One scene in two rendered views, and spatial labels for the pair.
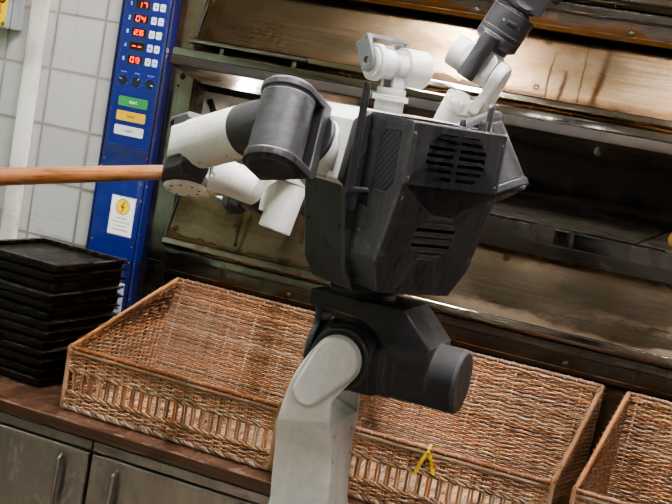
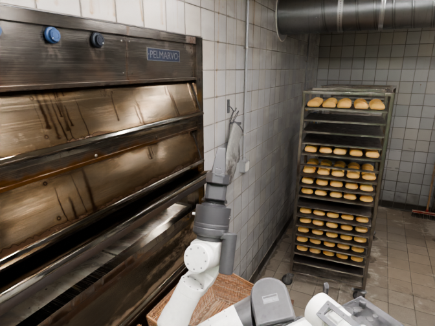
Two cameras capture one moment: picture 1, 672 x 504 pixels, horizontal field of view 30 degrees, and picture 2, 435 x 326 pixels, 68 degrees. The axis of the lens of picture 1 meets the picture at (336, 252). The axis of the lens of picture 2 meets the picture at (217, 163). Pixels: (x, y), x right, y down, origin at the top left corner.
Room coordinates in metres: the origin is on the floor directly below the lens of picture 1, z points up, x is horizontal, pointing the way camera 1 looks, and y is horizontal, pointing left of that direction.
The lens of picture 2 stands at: (2.37, 0.48, 1.95)
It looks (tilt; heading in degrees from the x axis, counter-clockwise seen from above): 16 degrees down; 276
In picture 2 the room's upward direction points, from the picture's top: straight up
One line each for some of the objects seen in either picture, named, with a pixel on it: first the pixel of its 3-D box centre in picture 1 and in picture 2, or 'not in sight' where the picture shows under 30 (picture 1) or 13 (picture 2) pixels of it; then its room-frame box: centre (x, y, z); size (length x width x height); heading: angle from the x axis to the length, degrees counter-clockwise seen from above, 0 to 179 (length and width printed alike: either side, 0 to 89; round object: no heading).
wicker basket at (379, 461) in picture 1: (454, 430); not in sight; (2.71, -0.33, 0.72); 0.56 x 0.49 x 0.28; 70
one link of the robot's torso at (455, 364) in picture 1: (390, 346); not in sight; (2.15, -0.12, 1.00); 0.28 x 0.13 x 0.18; 70
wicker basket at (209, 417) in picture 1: (219, 364); not in sight; (2.93, 0.23, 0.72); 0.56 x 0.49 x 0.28; 69
